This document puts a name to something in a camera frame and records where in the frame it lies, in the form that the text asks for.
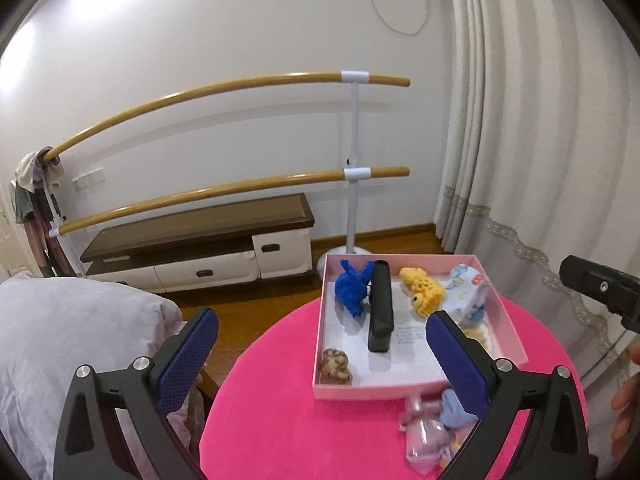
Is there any pink cardboard box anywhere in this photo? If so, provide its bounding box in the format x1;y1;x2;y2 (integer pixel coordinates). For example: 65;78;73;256
311;254;529;402

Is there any grey bed blanket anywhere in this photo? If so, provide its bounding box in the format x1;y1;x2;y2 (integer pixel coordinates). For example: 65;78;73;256
0;272;183;480

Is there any white wall socket plate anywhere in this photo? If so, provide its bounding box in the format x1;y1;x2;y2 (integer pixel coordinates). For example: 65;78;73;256
72;167;105;192

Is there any yellow knitted toy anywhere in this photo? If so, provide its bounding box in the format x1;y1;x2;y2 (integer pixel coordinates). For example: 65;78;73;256
399;266;447;318

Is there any black pouch case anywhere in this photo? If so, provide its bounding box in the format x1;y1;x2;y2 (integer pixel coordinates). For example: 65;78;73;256
367;260;395;353

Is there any person's right hand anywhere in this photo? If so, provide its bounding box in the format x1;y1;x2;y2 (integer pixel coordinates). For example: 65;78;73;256
611;342;640;458

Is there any small brown toy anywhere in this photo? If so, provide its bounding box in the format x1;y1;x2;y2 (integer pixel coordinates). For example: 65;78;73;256
320;349;353;385

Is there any white printed cloth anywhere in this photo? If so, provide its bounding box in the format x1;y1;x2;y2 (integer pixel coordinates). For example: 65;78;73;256
444;264;488;326

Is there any grey-green hanging garment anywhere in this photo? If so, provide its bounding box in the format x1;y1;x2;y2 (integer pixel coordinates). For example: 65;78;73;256
12;182;36;226

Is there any beige knitted toy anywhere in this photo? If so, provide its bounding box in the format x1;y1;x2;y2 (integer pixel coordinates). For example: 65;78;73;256
460;325;491;352

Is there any blue knitted toy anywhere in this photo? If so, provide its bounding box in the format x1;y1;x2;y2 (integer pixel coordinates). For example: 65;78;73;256
334;259;376;318

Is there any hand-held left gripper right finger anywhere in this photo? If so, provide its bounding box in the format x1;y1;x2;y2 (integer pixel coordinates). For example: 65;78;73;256
425;310;591;480

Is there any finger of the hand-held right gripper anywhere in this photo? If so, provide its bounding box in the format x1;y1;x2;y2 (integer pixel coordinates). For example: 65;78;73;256
559;255;640;333

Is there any white door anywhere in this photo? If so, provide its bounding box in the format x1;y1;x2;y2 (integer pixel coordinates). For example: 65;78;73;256
0;180;16;277

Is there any brown and white cabinet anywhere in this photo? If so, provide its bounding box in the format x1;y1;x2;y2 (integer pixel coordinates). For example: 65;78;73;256
80;192;316;295

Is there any white bar stand post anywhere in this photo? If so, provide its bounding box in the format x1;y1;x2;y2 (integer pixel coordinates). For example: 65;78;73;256
317;69;373;281
47;180;83;277

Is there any mauve hanging garment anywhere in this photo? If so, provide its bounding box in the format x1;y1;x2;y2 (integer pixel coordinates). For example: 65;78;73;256
22;195;68;278

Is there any clear plastic bag item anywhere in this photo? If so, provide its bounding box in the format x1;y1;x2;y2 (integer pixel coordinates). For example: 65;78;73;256
400;395;453;473

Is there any light blue soft toy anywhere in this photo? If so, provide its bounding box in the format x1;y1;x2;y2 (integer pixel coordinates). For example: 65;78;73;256
439;389;478;431

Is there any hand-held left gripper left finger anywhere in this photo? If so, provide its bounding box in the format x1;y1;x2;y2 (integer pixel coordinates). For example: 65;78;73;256
52;307;220;480

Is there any wooden ballet bar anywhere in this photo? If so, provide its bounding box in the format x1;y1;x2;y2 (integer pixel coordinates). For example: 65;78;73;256
42;72;411;163
57;166;411;236

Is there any cream curtain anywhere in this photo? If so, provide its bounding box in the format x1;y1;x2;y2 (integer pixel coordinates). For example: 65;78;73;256
432;0;640;396

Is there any round pink table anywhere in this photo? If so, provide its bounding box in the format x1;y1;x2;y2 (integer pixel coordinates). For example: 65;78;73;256
200;295;588;480

